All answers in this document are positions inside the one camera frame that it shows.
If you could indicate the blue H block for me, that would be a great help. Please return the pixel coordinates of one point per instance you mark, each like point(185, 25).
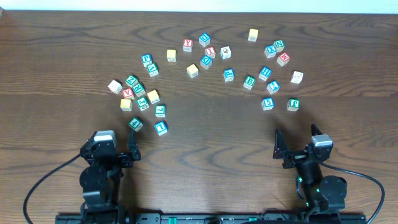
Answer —
point(265, 73)

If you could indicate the yellow block left middle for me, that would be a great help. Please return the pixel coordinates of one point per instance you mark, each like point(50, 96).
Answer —
point(153, 96)

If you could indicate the green Z block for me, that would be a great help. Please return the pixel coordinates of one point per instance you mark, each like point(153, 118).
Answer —
point(131, 81)

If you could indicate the green N block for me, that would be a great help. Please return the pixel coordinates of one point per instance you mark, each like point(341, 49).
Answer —
point(279, 45)

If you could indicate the red I block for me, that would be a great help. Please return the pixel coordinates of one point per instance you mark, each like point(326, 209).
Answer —
point(210, 52)

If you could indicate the blue P block left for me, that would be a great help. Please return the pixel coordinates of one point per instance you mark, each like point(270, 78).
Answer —
point(146, 59)

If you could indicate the yellow block top right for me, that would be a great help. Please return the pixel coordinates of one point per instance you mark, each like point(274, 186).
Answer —
point(253, 34)

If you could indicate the green J block left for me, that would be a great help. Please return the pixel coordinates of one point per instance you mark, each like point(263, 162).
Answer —
point(142, 103)

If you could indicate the blue X block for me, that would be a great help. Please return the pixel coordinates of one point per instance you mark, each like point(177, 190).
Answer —
point(270, 51)

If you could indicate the blue p block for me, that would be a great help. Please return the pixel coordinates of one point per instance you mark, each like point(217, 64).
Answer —
point(228, 75)
point(146, 59)

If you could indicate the green V block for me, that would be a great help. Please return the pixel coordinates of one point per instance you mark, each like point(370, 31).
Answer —
point(152, 69)

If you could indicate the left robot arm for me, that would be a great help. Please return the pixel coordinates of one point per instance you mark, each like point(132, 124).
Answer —
point(102, 179)

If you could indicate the blue d block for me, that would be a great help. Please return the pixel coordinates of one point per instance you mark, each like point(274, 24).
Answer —
point(204, 39)
point(206, 62)

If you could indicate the green 4 block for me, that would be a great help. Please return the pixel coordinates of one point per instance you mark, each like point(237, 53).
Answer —
point(135, 124)

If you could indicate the white picture block centre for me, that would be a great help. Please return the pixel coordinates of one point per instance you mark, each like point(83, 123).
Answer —
point(225, 52)

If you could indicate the red A block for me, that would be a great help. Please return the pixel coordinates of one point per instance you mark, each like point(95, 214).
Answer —
point(128, 93)

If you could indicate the blue 2 block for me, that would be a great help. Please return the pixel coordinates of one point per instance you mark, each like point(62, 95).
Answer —
point(273, 87)

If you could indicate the yellow block top centre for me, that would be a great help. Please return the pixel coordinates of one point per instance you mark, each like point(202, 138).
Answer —
point(171, 55)

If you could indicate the white block left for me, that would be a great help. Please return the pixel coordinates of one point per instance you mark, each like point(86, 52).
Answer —
point(115, 86)

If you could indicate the green j block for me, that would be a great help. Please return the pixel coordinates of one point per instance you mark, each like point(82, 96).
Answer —
point(293, 104)
point(142, 103)

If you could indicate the white block right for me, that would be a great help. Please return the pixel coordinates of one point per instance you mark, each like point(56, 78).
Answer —
point(297, 77)

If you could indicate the green R block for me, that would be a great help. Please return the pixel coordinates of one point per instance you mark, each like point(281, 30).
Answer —
point(138, 90)

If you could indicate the yellow block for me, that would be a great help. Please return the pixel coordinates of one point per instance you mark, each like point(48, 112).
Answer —
point(153, 96)
point(192, 70)
point(171, 55)
point(126, 104)
point(253, 34)

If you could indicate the red Y block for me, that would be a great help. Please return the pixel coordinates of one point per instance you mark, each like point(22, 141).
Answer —
point(187, 45)

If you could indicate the yellow block lower left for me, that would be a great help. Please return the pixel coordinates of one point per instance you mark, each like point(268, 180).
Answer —
point(126, 104)

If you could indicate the blue P block centre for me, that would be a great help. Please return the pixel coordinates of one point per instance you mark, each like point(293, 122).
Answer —
point(228, 75)

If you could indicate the green B block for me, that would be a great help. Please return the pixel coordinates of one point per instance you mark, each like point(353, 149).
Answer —
point(249, 82)

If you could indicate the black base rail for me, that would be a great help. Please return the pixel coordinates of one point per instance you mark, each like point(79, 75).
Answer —
point(155, 218)

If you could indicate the blue D block top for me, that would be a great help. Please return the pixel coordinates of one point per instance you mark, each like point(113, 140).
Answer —
point(204, 39)

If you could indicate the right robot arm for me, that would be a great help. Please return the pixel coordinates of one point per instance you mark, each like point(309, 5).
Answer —
point(323, 194)

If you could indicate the blue L block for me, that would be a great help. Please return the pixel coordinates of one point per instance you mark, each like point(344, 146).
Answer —
point(161, 128)

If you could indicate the blue 5 block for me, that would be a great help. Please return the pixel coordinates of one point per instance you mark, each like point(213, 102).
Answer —
point(267, 103)

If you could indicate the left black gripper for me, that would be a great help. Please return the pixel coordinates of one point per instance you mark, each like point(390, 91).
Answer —
point(126, 160)

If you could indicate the green 7 block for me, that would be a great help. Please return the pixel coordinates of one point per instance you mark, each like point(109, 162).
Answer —
point(160, 111)

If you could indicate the red M block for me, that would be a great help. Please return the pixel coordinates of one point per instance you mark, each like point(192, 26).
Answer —
point(283, 59)

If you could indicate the green J block right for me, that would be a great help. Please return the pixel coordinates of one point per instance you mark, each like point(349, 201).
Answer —
point(293, 104)

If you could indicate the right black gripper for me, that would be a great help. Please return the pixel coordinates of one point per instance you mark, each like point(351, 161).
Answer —
point(282, 152)

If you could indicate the blue D block middle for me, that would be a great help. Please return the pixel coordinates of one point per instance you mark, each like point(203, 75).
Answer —
point(206, 62)

